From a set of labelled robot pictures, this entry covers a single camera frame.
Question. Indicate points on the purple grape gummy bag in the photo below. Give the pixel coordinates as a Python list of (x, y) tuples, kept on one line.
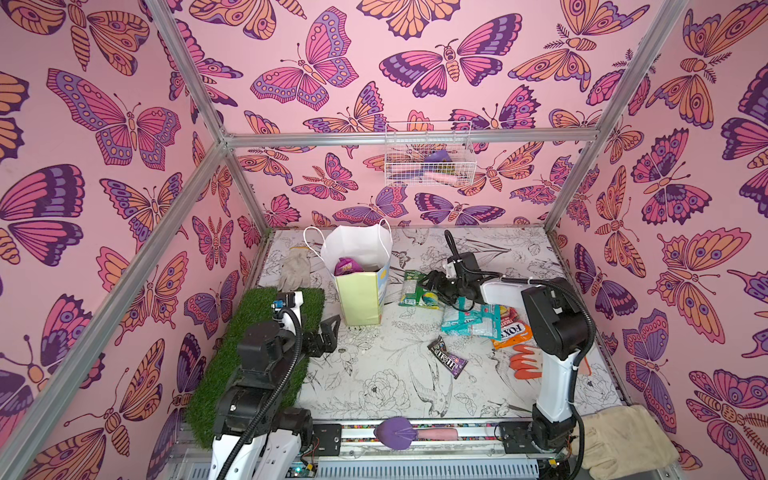
[(346, 266)]

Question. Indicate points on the green artificial grass mat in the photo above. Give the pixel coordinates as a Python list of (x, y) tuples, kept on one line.
[(260, 366)]

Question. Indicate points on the orange Fox's fruits bag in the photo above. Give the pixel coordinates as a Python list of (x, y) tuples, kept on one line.
[(514, 330)]

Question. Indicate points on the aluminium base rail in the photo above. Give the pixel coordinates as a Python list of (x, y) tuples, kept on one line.
[(485, 449)]

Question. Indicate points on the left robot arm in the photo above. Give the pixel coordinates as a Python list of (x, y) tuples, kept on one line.
[(290, 434)]

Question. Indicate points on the dark M&M's chocolate packet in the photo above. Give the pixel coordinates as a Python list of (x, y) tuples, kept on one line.
[(452, 362)]

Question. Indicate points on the white wire basket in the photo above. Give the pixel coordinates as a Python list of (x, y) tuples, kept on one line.
[(405, 152)]

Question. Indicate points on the purple trowel pink handle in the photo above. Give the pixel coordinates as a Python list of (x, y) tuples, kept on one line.
[(398, 433)]

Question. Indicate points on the purple tool in basket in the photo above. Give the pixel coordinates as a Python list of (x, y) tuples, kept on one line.
[(438, 157)]

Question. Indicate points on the white paper bag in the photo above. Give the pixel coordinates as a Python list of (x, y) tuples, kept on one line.
[(358, 260)]

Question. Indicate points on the grey work glove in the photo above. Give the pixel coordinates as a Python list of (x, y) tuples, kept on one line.
[(295, 272)]

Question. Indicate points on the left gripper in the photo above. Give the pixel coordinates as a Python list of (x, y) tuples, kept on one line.
[(324, 342)]

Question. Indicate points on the green rainbow snack bag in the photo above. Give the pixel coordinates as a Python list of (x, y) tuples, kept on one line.
[(415, 294)]

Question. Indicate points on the teal mint candy bag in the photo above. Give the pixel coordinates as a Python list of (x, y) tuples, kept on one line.
[(481, 321)]

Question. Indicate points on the beige leather glove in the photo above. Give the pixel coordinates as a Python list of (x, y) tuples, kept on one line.
[(623, 440)]

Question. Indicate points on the red coated garden glove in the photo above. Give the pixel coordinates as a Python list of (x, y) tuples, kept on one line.
[(526, 362)]

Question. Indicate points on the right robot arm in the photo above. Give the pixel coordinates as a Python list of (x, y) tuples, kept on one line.
[(561, 328)]

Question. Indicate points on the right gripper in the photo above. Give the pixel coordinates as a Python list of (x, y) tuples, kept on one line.
[(459, 267)]

